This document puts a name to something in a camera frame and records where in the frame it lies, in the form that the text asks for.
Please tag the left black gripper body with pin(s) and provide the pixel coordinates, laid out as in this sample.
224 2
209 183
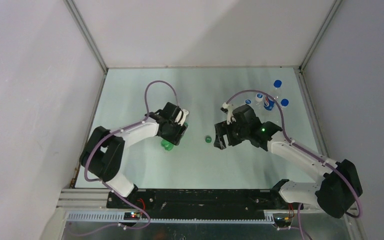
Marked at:
174 133

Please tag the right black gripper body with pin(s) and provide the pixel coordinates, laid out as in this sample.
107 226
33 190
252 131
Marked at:
237 134

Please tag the green bottle cap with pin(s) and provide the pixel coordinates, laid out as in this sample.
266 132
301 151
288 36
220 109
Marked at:
208 139

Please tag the green plastic bottle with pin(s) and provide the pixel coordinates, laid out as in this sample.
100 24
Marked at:
168 144

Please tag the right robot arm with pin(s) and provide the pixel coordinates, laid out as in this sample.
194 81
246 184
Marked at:
336 184

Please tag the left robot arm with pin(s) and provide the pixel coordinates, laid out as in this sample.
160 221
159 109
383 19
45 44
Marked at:
103 152

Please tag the clear bottle white-blue cap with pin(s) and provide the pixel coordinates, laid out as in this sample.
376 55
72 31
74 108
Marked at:
259 104

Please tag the pepsi bottle blue cap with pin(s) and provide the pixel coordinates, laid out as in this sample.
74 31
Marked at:
274 93

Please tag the clear bottle blue cap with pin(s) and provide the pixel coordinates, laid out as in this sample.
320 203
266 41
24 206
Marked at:
274 115

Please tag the left circuit board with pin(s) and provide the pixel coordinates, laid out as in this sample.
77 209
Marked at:
132 216

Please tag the circuit board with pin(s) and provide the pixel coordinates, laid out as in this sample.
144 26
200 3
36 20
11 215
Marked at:
283 222
132 216

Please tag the right circuit board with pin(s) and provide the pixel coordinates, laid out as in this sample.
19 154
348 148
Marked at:
283 222

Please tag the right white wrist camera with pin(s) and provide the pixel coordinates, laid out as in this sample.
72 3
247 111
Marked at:
230 116

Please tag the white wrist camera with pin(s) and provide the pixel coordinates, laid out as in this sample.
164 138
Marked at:
181 117
230 116

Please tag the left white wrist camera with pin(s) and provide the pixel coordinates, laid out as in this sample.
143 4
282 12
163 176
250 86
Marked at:
181 117

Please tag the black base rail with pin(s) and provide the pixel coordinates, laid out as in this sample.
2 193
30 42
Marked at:
207 204

